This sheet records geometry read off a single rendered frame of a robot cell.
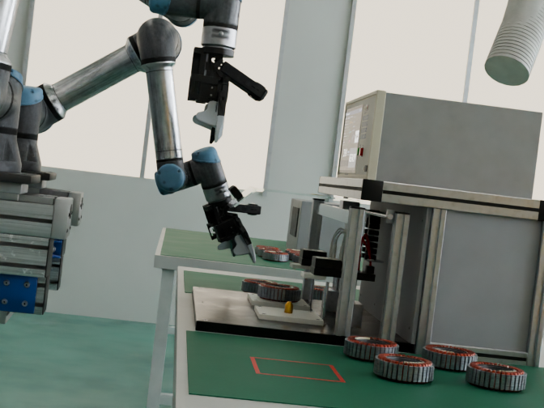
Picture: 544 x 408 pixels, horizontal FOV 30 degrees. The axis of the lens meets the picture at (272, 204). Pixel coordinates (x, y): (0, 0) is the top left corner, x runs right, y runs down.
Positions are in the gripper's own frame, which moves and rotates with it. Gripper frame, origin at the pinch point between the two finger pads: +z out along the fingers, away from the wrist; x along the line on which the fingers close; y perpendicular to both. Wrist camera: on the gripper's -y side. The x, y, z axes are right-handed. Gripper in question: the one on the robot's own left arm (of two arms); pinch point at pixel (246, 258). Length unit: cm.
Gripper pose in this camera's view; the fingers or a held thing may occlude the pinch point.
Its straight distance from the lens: 301.1
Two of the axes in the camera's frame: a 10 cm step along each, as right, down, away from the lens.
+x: 4.5, 0.8, -8.9
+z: 3.0, 9.3, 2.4
